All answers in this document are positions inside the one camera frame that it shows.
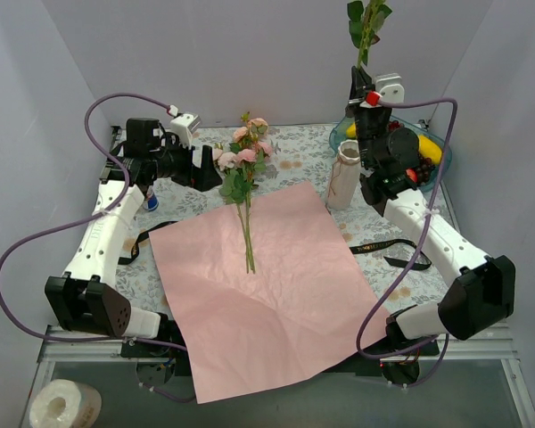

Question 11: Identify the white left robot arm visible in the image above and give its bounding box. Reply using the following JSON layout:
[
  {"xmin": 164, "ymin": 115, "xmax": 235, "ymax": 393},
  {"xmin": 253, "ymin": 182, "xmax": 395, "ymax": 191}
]
[{"xmin": 45, "ymin": 113, "xmax": 221, "ymax": 357}]

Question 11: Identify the white toilet paper roll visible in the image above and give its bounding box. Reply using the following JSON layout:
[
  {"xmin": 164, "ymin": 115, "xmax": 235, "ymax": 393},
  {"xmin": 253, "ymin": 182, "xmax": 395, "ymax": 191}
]
[{"xmin": 29, "ymin": 379, "xmax": 102, "ymax": 428}]

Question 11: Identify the purple wrapping paper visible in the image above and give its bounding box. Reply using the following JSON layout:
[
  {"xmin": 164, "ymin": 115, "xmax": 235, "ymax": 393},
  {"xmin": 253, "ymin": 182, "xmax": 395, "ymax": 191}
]
[{"xmin": 150, "ymin": 182, "xmax": 388, "ymax": 403}]

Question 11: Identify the yellow mango left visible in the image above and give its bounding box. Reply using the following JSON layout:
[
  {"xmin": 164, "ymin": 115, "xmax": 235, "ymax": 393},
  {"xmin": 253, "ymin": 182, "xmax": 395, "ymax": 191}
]
[{"xmin": 345, "ymin": 123, "xmax": 357, "ymax": 139}]

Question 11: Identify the yellow mango right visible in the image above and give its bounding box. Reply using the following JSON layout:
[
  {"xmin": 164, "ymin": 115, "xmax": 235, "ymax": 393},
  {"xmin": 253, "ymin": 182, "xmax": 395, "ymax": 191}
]
[{"xmin": 418, "ymin": 135, "xmax": 442, "ymax": 165}]

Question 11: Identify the white ribbed ceramic vase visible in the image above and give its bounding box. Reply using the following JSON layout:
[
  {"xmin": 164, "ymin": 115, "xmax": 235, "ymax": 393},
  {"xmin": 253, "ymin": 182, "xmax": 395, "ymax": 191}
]
[{"xmin": 326, "ymin": 139, "xmax": 362, "ymax": 210}]

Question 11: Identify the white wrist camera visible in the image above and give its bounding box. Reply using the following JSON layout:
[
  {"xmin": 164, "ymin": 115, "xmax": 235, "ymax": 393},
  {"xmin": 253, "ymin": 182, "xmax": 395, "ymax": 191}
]
[
  {"xmin": 366, "ymin": 73, "xmax": 405, "ymax": 103},
  {"xmin": 167, "ymin": 104, "xmax": 202, "ymax": 148}
]

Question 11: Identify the aluminium frame rail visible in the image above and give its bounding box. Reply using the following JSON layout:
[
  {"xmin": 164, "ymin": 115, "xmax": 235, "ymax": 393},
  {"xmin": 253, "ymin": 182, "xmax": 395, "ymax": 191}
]
[{"xmin": 37, "ymin": 322, "xmax": 519, "ymax": 362}]

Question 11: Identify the teal plastic fruit basket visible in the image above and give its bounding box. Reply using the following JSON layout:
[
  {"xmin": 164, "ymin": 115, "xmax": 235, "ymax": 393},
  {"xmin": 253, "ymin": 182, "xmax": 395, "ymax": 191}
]
[{"xmin": 329, "ymin": 116, "xmax": 453, "ymax": 193}]

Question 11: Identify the floral patterned table mat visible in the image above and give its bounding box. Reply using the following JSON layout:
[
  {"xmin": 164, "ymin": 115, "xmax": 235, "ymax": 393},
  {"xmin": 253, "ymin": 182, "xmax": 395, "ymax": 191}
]
[{"xmin": 115, "ymin": 125, "xmax": 447, "ymax": 314}]

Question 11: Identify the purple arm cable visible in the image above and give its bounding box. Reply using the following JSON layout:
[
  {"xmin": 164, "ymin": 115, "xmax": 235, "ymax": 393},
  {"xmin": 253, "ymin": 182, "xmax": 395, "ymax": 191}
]
[
  {"xmin": 0, "ymin": 92, "xmax": 197, "ymax": 404},
  {"xmin": 355, "ymin": 98, "xmax": 459, "ymax": 387}
]

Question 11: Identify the single pink flower stem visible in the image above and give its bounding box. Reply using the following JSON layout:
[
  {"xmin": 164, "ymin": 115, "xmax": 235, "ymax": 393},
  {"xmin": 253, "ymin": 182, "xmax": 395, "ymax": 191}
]
[{"xmin": 347, "ymin": 0, "xmax": 392, "ymax": 70}]

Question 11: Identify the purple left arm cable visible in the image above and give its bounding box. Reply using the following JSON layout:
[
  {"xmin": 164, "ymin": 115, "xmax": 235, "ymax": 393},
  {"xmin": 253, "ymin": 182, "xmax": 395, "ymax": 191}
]
[{"xmin": 0, "ymin": 92, "xmax": 197, "ymax": 404}]

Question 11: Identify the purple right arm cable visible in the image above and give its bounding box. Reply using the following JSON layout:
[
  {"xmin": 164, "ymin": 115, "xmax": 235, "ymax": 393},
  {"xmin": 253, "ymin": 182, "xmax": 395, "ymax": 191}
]
[{"xmin": 355, "ymin": 98, "xmax": 459, "ymax": 387}]

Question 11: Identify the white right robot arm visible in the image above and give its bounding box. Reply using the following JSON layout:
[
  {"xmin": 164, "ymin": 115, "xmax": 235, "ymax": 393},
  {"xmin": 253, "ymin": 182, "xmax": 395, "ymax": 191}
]
[{"xmin": 346, "ymin": 66, "xmax": 516, "ymax": 355}]

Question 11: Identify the blue silver energy drink can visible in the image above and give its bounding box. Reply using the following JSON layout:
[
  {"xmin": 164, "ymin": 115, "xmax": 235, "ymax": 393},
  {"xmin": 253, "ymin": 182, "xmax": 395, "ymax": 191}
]
[{"xmin": 143, "ymin": 186, "xmax": 159, "ymax": 211}]

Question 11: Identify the yellow mango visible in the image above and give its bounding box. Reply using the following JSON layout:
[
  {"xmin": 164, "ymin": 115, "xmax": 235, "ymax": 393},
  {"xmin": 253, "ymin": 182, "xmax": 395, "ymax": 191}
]
[
  {"xmin": 418, "ymin": 135, "xmax": 442, "ymax": 165},
  {"xmin": 345, "ymin": 123, "xmax": 357, "ymax": 139}
]

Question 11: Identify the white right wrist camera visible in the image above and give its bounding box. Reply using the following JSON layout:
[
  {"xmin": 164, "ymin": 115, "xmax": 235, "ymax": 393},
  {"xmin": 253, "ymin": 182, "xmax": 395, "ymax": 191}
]
[{"xmin": 366, "ymin": 73, "xmax": 405, "ymax": 103}]

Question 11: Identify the red apple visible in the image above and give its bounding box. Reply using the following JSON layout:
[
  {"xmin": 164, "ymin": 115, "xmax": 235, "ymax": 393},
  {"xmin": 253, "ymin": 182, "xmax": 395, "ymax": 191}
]
[{"xmin": 406, "ymin": 169, "xmax": 418, "ymax": 183}]

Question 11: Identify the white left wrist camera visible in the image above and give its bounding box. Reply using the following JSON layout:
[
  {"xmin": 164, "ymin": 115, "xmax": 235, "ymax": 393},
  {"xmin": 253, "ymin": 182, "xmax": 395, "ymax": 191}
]
[{"xmin": 167, "ymin": 104, "xmax": 202, "ymax": 148}]

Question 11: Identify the pink artificial flower bouquet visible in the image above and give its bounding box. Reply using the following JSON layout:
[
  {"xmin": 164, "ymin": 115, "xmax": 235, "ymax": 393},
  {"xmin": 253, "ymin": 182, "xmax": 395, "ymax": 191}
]
[{"xmin": 213, "ymin": 111, "xmax": 274, "ymax": 274}]

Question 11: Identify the black ribbon with gold text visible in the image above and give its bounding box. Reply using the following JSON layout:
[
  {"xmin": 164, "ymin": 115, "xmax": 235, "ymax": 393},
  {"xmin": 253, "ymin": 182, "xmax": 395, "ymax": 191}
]
[{"xmin": 118, "ymin": 221, "xmax": 432, "ymax": 271}]

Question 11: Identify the dark red grape bunch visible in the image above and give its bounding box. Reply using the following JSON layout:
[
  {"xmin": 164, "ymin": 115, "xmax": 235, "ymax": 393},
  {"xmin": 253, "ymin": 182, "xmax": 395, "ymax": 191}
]
[{"xmin": 388, "ymin": 120, "xmax": 435, "ymax": 186}]

